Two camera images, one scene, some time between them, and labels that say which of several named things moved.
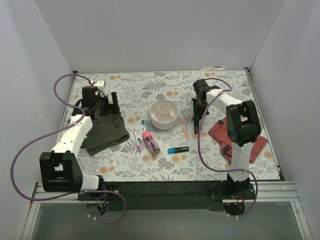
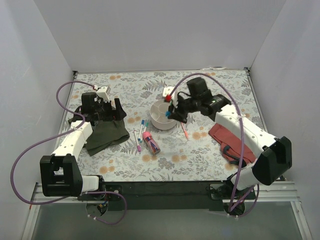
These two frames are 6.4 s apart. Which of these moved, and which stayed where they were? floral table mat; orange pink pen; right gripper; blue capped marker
Moved: right gripper
Stayed: blue capped marker; floral table mat; orange pink pen
